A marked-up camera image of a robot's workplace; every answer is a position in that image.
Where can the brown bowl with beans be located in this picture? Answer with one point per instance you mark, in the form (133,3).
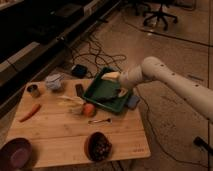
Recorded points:
(97,147)

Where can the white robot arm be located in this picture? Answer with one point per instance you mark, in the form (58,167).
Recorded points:
(151,68)

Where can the black power adapter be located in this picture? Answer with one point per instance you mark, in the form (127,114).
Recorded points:
(79,71)

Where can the black office chair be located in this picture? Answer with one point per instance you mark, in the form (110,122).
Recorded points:
(148,14)

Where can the metal spoon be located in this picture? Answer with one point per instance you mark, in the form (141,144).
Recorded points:
(99,121)

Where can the orange carrot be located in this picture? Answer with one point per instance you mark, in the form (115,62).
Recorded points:
(33,111)

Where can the purple bowl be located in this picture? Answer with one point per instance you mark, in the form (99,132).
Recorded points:
(15,154)

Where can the green plastic tray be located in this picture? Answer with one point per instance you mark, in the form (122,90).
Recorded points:
(99,87)

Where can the black object at right edge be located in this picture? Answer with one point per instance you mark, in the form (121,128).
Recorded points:
(201,143)

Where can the small metal can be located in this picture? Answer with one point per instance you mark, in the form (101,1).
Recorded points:
(33,90)

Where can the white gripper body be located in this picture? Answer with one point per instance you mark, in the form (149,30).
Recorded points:
(131,77)

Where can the dark cloth in tray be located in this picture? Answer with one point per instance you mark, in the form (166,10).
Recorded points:
(110,97)

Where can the dark shelf unit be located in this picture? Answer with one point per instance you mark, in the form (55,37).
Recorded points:
(32,32)

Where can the orange fruit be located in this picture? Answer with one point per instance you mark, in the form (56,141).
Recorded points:
(89,110)

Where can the blue sponge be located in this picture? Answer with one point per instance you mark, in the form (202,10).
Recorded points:
(132,102)

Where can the corn cob with husk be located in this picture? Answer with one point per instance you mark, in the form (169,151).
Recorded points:
(74,104)

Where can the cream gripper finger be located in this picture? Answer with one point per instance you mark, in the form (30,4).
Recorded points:
(111,76)
(122,92)

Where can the dark rectangular block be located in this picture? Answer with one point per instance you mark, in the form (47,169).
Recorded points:
(79,90)

